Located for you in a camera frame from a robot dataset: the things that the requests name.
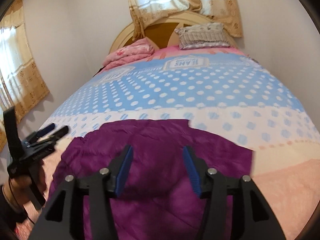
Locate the black cable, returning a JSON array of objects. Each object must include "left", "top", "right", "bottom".
[{"left": 7, "top": 177, "right": 36, "bottom": 225}]

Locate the folded pink blanket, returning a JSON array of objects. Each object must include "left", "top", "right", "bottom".
[{"left": 101, "top": 38, "right": 155, "bottom": 71}]

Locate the beige curtain left window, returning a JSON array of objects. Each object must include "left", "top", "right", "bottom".
[{"left": 0, "top": 0, "right": 51, "bottom": 153}]

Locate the beige curtain behind headboard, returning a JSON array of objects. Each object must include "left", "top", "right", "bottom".
[{"left": 128, "top": 0, "right": 243, "bottom": 41}]

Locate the person left hand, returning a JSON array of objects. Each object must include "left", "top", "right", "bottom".
[{"left": 3, "top": 161, "right": 47, "bottom": 207}]

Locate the purple puffer jacket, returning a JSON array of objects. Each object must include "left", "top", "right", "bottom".
[{"left": 49, "top": 120, "right": 253, "bottom": 239}]

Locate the dark left sleeve forearm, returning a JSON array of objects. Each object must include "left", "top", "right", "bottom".
[{"left": 0, "top": 185, "right": 27, "bottom": 240}]

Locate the grey striped pillow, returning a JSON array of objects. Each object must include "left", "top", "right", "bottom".
[{"left": 175, "top": 22, "right": 231, "bottom": 49}]

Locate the blue pink dotted bedspread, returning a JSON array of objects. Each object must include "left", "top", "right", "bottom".
[{"left": 15, "top": 45, "right": 320, "bottom": 240}]

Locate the beige wooden headboard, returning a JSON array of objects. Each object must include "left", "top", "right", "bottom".
[{"left": 109, "top": 11, "right": 238, "bottom": 54}]

